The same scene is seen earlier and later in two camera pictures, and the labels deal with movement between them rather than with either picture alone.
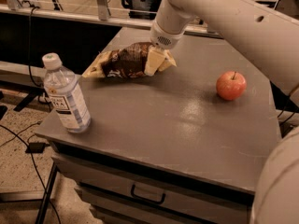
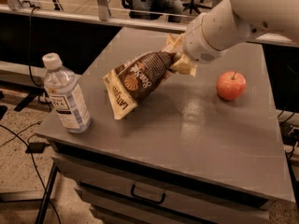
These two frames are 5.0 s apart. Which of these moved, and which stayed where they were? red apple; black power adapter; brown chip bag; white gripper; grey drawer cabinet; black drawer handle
Moved: brown chip bag; white gripper
Stayed: black power adapter; black drawer handle; grey drawer cabinet; red apple
